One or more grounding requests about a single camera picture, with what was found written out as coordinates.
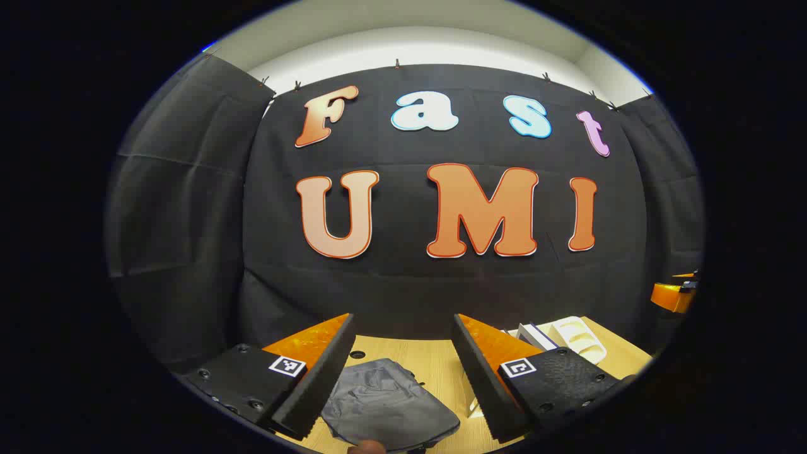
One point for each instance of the white bookshelf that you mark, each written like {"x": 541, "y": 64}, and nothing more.
{"x": 577, "y": 337}

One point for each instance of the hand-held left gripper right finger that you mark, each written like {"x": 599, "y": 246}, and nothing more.
{"x": 482, "y": 384}

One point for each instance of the row of small cloth clips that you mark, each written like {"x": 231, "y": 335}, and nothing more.
{"x": 397, "y": 64}

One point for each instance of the black backdrop cloth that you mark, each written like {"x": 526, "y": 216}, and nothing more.
{"x": 403, "y": 145}

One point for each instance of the grey schoolbag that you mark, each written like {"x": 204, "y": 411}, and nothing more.
{"x": 384, "y": 403}

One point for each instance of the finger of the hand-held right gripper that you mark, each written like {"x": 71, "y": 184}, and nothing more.
{"x": 668, "y": 296}

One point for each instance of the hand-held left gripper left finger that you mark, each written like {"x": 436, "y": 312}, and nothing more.
{"x": 321, "y": 384}

